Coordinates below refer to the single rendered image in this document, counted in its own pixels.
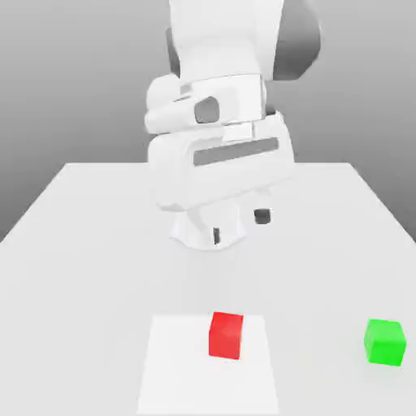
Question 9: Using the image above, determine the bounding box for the small green cube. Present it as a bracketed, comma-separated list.
[362, 318, 408, 367]

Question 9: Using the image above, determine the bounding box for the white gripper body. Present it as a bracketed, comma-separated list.
[147, 111, 296, 213]

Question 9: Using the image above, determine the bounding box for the small red cube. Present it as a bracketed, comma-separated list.
[208, 310, 245, 361]

